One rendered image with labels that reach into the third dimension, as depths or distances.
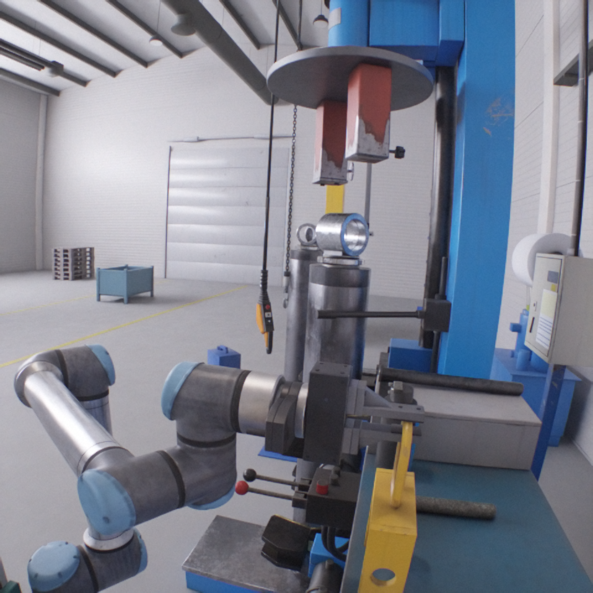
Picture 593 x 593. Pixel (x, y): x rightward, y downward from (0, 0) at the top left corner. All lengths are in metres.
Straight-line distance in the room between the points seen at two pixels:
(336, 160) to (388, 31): 0.50
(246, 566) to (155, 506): 1.44
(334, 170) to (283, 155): 11.08
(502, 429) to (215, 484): 0.68
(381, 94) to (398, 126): 11.20
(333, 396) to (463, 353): 0.91
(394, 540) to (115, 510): 0.35
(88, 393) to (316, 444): 0.69
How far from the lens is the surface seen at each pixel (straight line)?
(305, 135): 12.70
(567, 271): 1.64
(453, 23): 1.53
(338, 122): 1.64
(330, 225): 1.39
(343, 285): 1.35
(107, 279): 9.37
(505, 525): 0.90
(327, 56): 1.29
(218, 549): 2.08
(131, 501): 0.56
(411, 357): 1.57
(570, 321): 1.67
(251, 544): 2.11
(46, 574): 1.30
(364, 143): 1.24
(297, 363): 2.84
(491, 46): 1.51
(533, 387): 3.63
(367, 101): 1.28
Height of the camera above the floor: 1.57
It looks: 10 degrees down
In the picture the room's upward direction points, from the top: 3 degrees clockwise
